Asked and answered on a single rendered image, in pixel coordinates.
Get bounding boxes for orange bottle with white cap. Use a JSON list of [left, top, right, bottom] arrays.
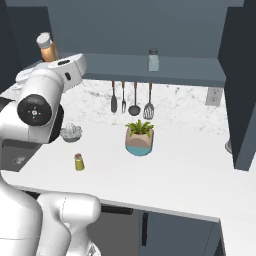
[[35, 32, 58, 63]]

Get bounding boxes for yellow shaker with brown cap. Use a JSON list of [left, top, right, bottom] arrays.
[[73, 153, 86, 172]]

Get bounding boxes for grey round object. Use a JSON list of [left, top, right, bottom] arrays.
[[224, 139, 234, 155]]

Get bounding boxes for black ladle with wooden handle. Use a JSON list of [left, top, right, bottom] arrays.
[[128, 81, 141, 117]]

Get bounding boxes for black turner with wooden handle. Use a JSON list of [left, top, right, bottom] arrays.
[[110, 80, 118, 114]]

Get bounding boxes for black horizontal handle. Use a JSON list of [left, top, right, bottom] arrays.
[[99, 204, 134, 216]]

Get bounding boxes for clear glass citrus juicer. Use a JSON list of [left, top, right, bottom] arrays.
[[59, 122, 83, 144]]

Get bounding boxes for blue-grey base cabinet door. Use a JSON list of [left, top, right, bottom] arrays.
[[139, 210, 222, 256]]

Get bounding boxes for grey appliance front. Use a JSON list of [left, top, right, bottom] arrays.
[[87, 208, 142, 256]]

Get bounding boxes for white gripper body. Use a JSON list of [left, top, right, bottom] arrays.
[[48, 53, 88, 73]]

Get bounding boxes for slotted spatula with wooden handle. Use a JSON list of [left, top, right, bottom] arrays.
[[143, 82, 156, 120]]

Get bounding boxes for blue-grey wall cabinet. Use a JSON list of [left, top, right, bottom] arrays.
[[6, 0, 246, 88]]

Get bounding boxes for white wall socket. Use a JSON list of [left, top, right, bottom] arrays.
[[205, 86, 224, 107]]

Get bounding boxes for dark grey sink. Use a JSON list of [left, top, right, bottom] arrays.
[[0, 139, 42, 173]]

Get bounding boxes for black vertical handle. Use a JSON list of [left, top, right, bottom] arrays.
[[141, 211, 150, 248]]

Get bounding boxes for potted plant in teal pot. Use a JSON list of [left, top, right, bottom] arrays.
[[124, 119, 156, 157]]

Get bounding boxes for grey glass shaker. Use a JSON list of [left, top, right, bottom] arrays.
[[147, 48, 160, 72]]

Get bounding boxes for black fork with wooden handle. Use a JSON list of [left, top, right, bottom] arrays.
[[120, 81, 127, 114]]

